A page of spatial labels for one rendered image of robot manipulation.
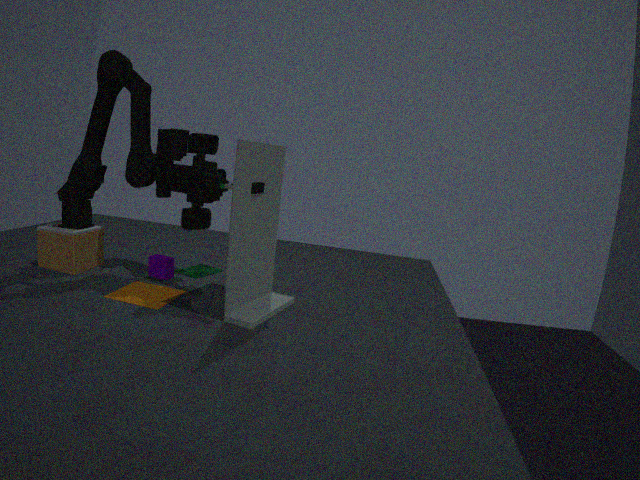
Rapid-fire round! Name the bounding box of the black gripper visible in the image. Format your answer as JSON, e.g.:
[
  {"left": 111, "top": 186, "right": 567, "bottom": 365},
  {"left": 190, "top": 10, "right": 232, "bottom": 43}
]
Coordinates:
[{"left": 168, "top": 133, "right": 229, "bottom": 230}]

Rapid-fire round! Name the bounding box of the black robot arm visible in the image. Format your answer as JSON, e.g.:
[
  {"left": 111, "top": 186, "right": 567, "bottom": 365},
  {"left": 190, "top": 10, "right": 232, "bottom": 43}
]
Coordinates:
[{"left": 57, "top": 50, "right": 189, "bottom": 230}]

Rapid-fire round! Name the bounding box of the grey panel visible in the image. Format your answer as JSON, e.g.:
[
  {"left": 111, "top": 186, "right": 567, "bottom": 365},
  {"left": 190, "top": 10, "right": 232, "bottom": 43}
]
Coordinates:
[{"left": 224, "top": 139, "right": 294, "bottom": 329}]

